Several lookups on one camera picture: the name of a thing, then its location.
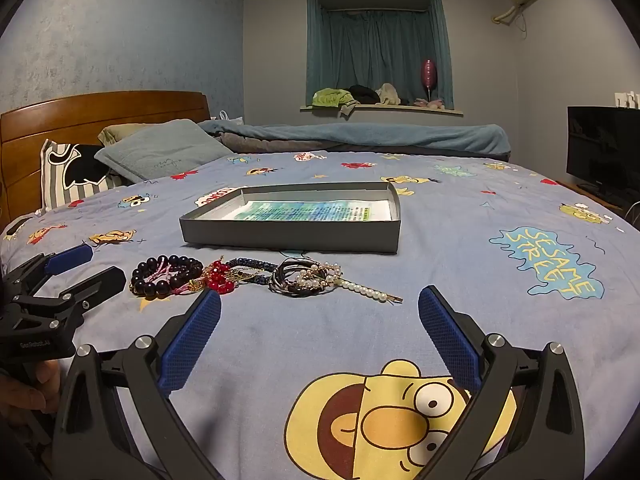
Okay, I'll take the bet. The grey cardboard box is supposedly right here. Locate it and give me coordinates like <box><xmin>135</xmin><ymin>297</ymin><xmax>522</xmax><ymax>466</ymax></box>
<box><xmin>179</xmin><ymin>181</ymin><xmax>402</xmax><ymax>255</ymax></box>

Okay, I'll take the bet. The grey quilt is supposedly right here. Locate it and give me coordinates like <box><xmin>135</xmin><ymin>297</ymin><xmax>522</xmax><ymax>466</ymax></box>
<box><xmin>220</xmin><ymin>132</ymin><xmax>511</xmax><ymax>163</ymax></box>

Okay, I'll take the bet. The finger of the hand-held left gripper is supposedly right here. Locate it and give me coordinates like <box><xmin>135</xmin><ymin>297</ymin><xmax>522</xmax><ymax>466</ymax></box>
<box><xmin>2</xmin><ymin>244</ymin><xmax>94</xmax><ymax>306</ymax></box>
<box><xmin>12</xmin><ymin>266</ymin><xmax>127</xmax><ymax>319</ymax></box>

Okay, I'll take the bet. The person's left hand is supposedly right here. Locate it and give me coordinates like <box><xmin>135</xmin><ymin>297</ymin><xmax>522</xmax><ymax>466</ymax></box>
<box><xmin>0</xmin><ymin>360</ymin><xmax>63</xmax><ymax>428</ymax></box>

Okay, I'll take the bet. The blue braided bracelet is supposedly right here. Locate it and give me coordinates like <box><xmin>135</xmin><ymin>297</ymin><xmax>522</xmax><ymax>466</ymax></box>
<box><xmin>225</xmin><ymin>257</ymin><xmax>278</xmax><ymax>286</ymax></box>

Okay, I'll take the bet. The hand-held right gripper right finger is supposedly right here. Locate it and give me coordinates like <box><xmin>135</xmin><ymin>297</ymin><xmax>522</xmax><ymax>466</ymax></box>
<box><xmin>417</xmin><ymin>285</ymin><xmax>586</xmax><ymax>480</ymax></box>

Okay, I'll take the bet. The olive pillow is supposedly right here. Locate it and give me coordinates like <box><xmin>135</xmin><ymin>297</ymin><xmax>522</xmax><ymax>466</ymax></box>
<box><xmin>97</xmin><ymin>122</ymin><xmax>151</xmax><ymax>147</ymax></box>

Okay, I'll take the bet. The air conditioner pipe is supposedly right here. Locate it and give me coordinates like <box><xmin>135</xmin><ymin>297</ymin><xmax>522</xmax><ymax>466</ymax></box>
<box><xmin>491</xmin><ymin>0</ymin><xmax>531</xmax><ymax>26</ymax></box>

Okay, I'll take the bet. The dark bead bracelet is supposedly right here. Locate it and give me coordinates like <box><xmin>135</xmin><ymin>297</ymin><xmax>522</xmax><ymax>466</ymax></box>
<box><xmin>131</xmin><ymin>255</ymin><xmax>205</xmax><ymax>297</ymax></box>

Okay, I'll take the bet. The blue blanket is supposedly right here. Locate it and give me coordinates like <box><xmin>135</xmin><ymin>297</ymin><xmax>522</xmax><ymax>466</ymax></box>
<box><xmin>197</xmin><ymin>119</ymin><xmax>511</xmax><ymax>156</ymax></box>

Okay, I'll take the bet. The teal curtain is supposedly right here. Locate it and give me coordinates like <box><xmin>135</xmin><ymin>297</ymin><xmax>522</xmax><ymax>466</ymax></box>
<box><xmin>306</xmin><ymin>0</ymin><xmax>455</xmax><ymax>110</ymax></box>

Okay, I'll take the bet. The thin dark wire bangle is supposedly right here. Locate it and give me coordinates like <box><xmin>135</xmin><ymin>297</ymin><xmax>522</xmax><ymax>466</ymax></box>
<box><xmin>268</xmin><ymin>258</ymin><xmax>331</xmax><ymax>295</ymax></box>

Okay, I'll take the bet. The black television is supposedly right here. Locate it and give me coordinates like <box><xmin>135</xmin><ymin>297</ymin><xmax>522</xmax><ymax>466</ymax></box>
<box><xmin>566</xmin><ymin>106</ymin><xmax>640</xmax><ymax>206</ymax></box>

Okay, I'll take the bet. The striped cartoon pillow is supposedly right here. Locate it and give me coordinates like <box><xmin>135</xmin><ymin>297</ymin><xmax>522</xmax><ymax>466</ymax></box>
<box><xmin>41</xmin><ymin>139</ymin><xmax>123</xmax><ymax>211</ymax></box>

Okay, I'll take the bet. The grey-blue pillow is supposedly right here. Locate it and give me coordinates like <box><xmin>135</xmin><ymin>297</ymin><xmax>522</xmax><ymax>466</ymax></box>
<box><xmin>94</xmin><ymin>119</ymin><xmax>236</xmax><ymax>184</ymax></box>

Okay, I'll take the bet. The wooden headboard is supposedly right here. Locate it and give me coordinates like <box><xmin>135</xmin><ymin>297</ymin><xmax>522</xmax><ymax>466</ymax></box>
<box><xmin>0</xmin><ymin>91</ymin><xmax>211</xmax><ymax>231</ymax></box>

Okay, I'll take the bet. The printed paper sheet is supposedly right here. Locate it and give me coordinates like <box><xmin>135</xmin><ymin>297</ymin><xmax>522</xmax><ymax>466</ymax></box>
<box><xmin>209</xmin><ymin>199</ymin><xmax>393</xmax><ymax>223</ymax></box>

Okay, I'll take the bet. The cartoon printed bed sheet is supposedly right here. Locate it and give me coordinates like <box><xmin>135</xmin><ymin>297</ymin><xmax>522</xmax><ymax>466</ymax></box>
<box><xmin>0</xmin><ymin>151</ymin><xmax>640</xmax><ymax>480</ymax></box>

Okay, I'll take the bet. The pink balloon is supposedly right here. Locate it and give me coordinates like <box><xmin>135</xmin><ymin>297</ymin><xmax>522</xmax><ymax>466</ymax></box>
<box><xmin>420</xmin><ymin>58</ymin><xmax>438</xmax><ymax>101</ymax></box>

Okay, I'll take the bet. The wooden television stand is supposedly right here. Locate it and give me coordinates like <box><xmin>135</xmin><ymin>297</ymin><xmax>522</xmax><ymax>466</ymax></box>
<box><xmin>555</xmin><ymin>180</ymin><xmax>631</xmax><ymax>216</ymax></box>

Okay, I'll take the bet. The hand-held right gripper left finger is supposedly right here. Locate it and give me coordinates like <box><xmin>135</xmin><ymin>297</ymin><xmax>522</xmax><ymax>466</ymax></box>
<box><xmin>50</xmin><ymin>288</ymin><xmax>226</xmax><ymax>480</ymax></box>

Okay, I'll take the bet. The windowsill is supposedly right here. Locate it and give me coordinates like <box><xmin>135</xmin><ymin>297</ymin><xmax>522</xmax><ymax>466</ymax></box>
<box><xmin>300</xmin><ymin>104</ymin><xmax>465</xmax><ymax>116</ymax></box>

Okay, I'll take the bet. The green cloth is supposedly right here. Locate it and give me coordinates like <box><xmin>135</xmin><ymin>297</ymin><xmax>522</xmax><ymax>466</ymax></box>
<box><xmin>312</xmin><ymin>88</ymin><xmax>353</xmax><ymax>108</ymax></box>

